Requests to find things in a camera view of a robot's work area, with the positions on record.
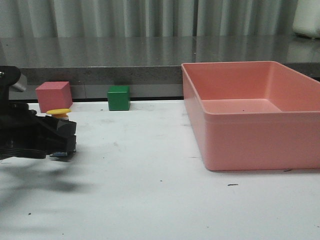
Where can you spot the green cube right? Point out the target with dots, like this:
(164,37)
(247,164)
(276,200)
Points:
(118,97)

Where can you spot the yellow push button switch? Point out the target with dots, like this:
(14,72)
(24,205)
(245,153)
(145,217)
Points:
(61,113)

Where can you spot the pink cube middle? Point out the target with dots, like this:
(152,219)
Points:
(53,95)

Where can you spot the grey stone counter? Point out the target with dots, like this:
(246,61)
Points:
(150,66)

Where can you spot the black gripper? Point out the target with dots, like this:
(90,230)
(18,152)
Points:
(20,132)

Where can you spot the pink plastic bin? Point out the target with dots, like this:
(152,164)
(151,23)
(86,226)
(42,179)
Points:
(253,115)

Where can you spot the grey curtain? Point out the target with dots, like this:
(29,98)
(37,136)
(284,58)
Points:
(145,18)

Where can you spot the white appliance on counter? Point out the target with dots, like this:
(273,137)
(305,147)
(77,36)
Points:
(306,20)

